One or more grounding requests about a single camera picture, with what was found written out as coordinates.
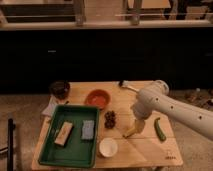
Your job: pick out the white cloth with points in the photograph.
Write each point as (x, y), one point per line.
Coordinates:
(49, 110)

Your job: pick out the black chair frame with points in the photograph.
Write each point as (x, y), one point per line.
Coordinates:
(9, 147)

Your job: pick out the green cucumber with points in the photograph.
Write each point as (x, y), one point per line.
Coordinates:
(159, 131)

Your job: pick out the blue sponge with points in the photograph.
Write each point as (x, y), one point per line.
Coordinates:
(88, 129)

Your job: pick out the white cup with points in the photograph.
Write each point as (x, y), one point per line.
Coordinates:
(108, 147)

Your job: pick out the dark grape bunch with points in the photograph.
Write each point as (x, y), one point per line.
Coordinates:
(110, 119)

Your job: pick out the red bowl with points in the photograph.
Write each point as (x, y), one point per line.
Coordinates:
(98, 98)

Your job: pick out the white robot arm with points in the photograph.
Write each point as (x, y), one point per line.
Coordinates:
(154, 97)

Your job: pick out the wooden block brush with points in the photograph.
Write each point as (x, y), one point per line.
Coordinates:
(63, 133)

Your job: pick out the yellow banana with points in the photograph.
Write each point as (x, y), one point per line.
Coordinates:
(129, 132)

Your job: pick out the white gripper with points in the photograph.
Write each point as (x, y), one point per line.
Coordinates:
(139, 125)

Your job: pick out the dark brown bowl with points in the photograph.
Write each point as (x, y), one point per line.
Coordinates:
(60, 89)

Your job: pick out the green plastic tray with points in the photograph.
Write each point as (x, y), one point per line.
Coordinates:
(76, 153)

